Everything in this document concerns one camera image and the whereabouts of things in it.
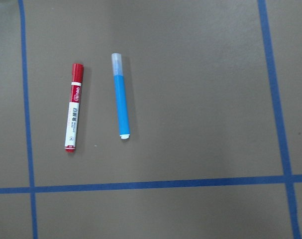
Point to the blue highlighter pen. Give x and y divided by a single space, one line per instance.
120 95

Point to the red capped white marker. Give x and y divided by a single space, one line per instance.
73 107

